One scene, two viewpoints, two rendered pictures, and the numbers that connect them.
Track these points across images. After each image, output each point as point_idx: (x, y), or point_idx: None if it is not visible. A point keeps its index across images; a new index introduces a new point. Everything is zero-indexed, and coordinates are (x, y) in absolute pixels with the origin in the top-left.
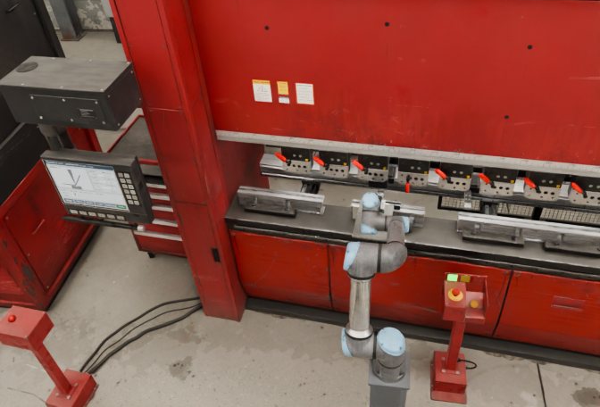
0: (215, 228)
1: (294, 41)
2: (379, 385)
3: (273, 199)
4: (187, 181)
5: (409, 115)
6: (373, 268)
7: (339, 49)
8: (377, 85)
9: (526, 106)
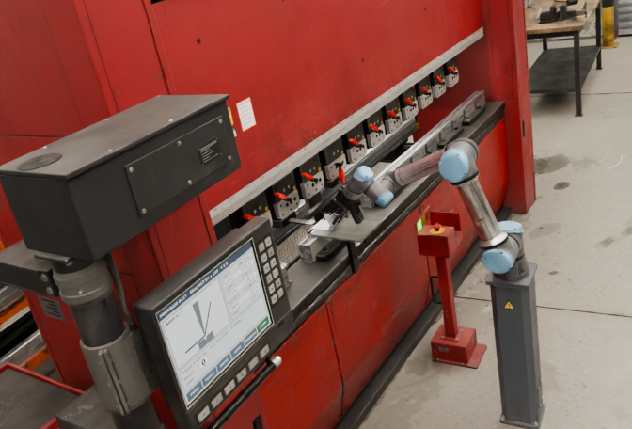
0: (252, 373)
1: (224, 48)
2: (530, 279)
3: None
4: None
5: (318, 92)
6: (475, 155)
7: (260, 41)
8: (292, 70)
9: (367, 43)
